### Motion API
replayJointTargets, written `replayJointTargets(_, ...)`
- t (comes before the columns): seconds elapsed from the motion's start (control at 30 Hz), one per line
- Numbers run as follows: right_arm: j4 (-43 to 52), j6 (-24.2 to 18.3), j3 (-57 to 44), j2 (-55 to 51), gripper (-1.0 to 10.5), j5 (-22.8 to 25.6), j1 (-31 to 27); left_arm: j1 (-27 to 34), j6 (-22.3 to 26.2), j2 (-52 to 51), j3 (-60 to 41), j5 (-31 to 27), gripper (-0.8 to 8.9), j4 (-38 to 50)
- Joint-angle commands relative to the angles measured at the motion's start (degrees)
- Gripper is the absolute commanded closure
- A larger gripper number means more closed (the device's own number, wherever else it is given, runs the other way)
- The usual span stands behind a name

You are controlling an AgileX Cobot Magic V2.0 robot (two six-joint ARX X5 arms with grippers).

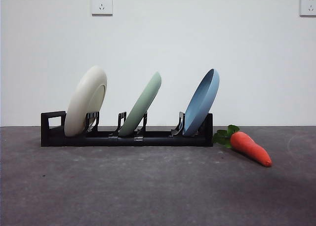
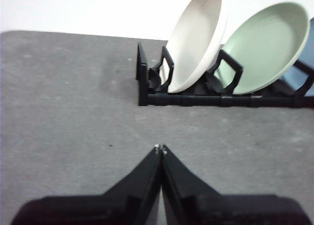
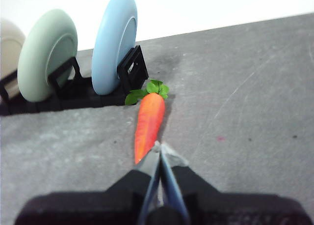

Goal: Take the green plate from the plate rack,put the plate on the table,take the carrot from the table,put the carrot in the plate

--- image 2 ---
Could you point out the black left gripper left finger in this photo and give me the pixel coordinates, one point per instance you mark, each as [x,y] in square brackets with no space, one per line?
[122,205]

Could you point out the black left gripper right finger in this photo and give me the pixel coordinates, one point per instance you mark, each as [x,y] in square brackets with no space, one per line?
[201,205]

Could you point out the green plate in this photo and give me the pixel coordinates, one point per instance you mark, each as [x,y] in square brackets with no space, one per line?
[265,50]

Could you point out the black plate rack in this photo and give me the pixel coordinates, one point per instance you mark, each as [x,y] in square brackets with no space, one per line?
[196,98]

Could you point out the white plate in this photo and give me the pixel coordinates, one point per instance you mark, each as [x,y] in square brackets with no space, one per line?
[196,43]

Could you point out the blue plate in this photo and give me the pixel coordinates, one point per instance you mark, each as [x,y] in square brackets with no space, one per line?
[303,72]

